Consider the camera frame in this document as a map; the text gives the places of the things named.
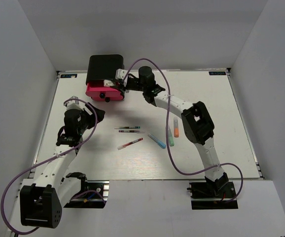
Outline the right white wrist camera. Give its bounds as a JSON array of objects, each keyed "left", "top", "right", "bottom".
[{"left": 115, "top": 69, "right": 128, "bottom": 82}]

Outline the green gel pen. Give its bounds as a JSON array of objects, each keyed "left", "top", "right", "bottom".
[{"left": 114, "top": 126, "right": 141, "bottom": 130}]

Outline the white eraser box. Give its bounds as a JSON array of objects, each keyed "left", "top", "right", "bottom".
[{"left": 104, "top": 80, "right": 115, "bottom": 87}]

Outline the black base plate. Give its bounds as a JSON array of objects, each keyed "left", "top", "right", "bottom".
[
  {"left": 187, "top": 182, "right": 238, "bottom": 210},
  {"left": 64, "top": 181, "right": 109, "bottom": 209}
]

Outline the purple gel pen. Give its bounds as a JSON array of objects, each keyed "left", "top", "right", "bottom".
[{"left": 118, "top": 130, "right": 145, "bottom": 133}]

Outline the left blue table label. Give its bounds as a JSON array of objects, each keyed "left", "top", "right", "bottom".
[{"left": 60, "top": 74, "right": 77, "bottom": 79}]

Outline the blue table label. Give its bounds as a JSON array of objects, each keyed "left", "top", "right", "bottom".
[
  {"left": 209, "top": 71, "right": 226, "bottom": 76},
  {"left": 60, "top": 74, "right": 77, "bottom": 79}
]

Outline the orange highlighter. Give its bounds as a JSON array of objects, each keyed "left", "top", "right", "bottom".
[{"left": 174, "top": 117, "right": 179, "bottom": 138}]

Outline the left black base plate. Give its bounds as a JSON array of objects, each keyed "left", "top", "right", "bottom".
[{"left": 64, "top": 181, "right": 109, "bottom": 209}]

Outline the blue highlighter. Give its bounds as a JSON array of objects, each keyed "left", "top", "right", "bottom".
[{"left": 148, "top": 133, "right": 166, "bottom": 149}]

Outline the black drawer cabinet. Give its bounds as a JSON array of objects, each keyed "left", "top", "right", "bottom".
[{"left": 86, "top": 54, "right": 124, "bottom": 86}]

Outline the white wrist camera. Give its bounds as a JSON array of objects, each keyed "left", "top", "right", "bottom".
[
  {"left": 64, "top": 96, "right": 84, "bottom": 111},
  {"left": 115, "top": 69, "right": 128, "bottom": 82}
]

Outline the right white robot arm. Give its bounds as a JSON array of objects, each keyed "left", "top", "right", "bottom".
[{"left": 115, "top": 66, "right": 228, "bottom": 197}]

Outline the pink top drawer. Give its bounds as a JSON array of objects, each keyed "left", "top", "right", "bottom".
[{"left": 85, "top": 80, "right": 124, "bottom": 102}]

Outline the green highlighter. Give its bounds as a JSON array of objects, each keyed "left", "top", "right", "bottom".
[{"left": 168, "top": 126, "right": 175, "bottom": 147}]

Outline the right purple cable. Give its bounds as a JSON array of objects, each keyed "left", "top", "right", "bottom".
[{"left": 122, "top": 58, "right": 244, "bottom": 203}]

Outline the right blue table label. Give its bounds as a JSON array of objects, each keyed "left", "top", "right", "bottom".
[{"left": 209, "top": 71, "right": 226, "bottom": 76}]

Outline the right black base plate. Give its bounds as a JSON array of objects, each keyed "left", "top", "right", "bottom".
[{"left": 187, "top": 182, "right": 238, "bottom": 210}]

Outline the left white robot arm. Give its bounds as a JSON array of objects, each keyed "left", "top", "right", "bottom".
[{"left": 20, "top": 106, "right": 105, "bottom": 229}]

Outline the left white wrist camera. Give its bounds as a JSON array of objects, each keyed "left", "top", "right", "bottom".
[{"left": 64, "top": 96, "right": 84, "bottom": 111}]

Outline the red gel pen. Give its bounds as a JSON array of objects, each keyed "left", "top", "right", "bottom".
[{"left": 117, "top": 138, "right": 143, "bottom": 150}]

